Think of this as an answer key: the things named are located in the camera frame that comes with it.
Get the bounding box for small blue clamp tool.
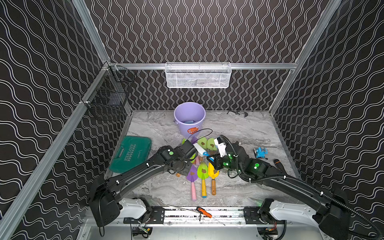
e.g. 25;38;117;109
254;147;268;159

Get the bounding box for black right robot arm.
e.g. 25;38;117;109
203;142;384;240

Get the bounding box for white blue brush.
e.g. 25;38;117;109
194;143;210;156

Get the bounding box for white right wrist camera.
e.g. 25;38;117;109
214;137;227;158

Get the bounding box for yellow square trowel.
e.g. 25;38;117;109
208;163;220;196

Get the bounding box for black wire basket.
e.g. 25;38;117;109
85;65;137;122

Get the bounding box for lime front trowel yellow handle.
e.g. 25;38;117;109
198;162;209;199

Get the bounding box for purple front trowel pink handle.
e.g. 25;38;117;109
187;165;198;202

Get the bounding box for white wire basket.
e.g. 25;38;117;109
165;62;232;89

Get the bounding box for lime front trowel wooden handle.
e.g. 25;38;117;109
175;153;197;177

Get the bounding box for green plastic tool case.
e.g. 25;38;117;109
109;136;152;174

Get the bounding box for orange handled screwdriver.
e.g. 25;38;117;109
196;207;225;226

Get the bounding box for purple plastic bucket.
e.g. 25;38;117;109
174;102;206;138

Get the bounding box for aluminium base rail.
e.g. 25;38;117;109
83;205;328;229

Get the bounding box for black clip tool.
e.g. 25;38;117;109
227;110;249;118

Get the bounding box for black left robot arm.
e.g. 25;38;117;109
88;141;198;228

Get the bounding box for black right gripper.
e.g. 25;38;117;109
205;151;243;175

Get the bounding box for black orange screwdriver handle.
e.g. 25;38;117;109
274;159;287;174

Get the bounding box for wide green trowel wooden handle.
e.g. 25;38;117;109
197;137;208;149

